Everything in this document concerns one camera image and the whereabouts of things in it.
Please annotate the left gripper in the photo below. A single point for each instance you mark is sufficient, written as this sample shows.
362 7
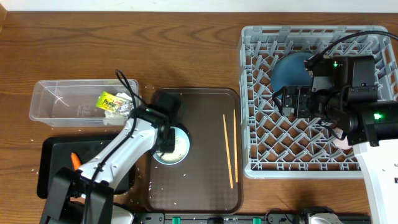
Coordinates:
170 149

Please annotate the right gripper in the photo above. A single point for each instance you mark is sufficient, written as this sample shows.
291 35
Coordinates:
303 94

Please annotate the blue plate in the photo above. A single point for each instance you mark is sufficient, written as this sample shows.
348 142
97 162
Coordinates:
290 71

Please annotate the white tissue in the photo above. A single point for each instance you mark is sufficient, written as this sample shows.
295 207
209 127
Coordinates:
124 96

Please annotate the light blue rice bowl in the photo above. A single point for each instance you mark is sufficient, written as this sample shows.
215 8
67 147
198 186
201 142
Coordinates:
175 149

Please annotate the pink cup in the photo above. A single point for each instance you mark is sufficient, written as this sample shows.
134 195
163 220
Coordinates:
341 144

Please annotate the yellow snack wrapper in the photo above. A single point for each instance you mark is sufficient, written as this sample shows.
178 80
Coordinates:
110 102

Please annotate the wooden chopstick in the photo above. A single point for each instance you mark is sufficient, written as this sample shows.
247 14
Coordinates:
235 147
228 153

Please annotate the orange carrot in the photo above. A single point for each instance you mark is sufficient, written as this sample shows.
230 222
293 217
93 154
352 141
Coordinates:
75 161

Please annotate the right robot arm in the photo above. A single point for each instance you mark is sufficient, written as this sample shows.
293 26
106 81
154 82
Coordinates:
344 92

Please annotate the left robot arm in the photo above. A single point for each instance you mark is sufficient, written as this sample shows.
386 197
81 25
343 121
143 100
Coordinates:
86 195

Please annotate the grey dishwasher rack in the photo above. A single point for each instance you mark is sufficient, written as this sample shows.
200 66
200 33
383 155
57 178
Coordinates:
280 147

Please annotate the brown serving tray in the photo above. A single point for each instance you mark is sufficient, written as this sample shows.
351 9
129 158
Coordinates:
200 182

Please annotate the clear plastic bin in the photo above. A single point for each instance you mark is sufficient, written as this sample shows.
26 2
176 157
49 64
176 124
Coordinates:
72 103

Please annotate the black tray bin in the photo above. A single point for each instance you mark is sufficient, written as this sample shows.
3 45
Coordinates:
56 154

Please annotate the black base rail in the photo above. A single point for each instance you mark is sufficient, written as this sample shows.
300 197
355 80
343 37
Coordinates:
160 218

